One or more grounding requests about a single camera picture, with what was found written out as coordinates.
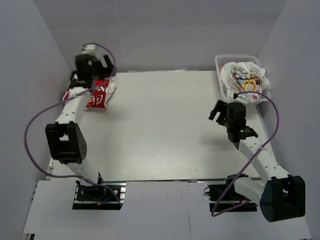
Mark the white t-shirt red print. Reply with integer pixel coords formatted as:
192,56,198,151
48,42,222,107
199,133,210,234
62,78,110,112

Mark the white t-shirt colourful cartoon print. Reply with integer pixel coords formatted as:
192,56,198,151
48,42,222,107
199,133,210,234
219,61,272,105

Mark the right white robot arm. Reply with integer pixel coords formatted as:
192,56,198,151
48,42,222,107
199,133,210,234
208,100,306,223

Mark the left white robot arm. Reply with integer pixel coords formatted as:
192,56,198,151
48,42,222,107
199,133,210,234
45,52,115,200

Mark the folded Charlie Brown t-shirt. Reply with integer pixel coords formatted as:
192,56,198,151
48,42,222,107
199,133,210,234
106,75,118,102

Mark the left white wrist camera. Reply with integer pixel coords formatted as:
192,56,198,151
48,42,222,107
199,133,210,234
81,44,97,57

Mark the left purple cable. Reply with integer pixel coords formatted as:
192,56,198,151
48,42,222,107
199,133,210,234
24,42,123,208

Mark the purple cable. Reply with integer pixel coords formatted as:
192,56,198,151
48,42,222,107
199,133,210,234
211,91,280,217
24,42,123,208

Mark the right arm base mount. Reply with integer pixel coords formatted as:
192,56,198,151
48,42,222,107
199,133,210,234
203,184,257,213

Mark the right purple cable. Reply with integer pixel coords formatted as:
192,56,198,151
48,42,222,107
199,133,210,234
211,91,280,217

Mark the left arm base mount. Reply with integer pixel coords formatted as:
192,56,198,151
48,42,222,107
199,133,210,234
72,180,126,211

